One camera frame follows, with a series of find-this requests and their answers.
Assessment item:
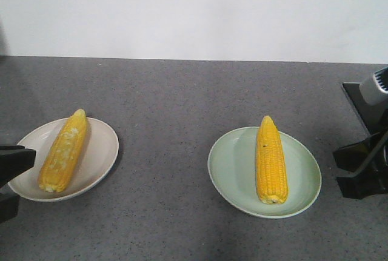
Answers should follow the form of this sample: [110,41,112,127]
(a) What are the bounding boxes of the light green round plate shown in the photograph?
[207,127,322,219]

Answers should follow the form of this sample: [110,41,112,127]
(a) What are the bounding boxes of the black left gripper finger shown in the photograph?
[336,171,387,199]

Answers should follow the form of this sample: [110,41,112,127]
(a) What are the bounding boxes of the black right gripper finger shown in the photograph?
[333,132,387,173]

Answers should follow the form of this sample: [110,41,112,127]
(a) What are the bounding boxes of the white round plate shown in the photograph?
[8,118,119,202]

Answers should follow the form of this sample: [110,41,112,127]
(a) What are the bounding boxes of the yellow corn cob black speck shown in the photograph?
[255,116,289,205]

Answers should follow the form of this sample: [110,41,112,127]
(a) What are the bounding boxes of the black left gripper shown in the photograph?
[0,145,36,223]

